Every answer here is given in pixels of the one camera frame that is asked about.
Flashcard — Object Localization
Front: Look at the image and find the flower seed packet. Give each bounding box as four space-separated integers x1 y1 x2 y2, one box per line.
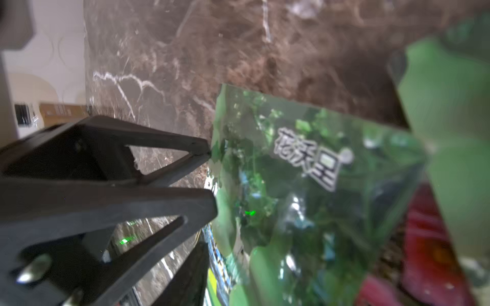
354 184 489 305

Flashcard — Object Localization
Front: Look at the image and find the brown bottle black cap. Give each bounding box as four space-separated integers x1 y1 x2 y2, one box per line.
14 102 89 128

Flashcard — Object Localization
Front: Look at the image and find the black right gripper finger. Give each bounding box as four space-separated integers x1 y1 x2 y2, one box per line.
1 116 218 305

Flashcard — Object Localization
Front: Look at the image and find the green seed packet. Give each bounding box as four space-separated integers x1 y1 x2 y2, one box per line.
388 11 489 269
209 84 427 305

